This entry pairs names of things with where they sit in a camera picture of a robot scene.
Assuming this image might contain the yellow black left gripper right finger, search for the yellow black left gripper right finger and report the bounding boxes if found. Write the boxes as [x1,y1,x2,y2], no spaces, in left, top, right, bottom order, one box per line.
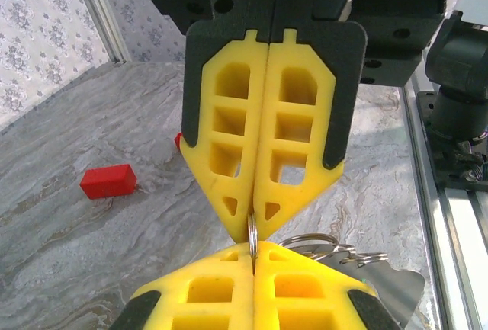
[253,240,401,330]

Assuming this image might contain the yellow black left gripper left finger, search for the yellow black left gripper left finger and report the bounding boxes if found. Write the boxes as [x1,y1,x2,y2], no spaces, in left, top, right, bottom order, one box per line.
[108,241,255,330]

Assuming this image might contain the silver metal ring holder plate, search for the silver metal ring holder plate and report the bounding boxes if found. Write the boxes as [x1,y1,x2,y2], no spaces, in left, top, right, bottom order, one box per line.
[326,255,426,324]

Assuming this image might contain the silver split keyring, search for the silver split keyring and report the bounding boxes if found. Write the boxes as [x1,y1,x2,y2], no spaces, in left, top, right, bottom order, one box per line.
[246,211,259,271]

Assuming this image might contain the red rectangular block keychain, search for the red rectangular block keychain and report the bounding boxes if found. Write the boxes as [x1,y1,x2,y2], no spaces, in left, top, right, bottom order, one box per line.
[79,164,137,200]

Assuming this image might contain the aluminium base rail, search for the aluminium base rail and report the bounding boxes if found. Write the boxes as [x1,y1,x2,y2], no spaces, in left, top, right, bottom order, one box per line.
[400,78,488,330]

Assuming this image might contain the right arm base wires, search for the right arm base wires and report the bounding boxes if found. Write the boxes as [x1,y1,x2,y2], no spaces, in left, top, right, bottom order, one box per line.
[455,131,488,183]

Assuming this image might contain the aluminium frame post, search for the aluminium frame post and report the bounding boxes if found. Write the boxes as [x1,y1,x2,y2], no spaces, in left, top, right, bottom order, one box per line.
[68,0,133,66]

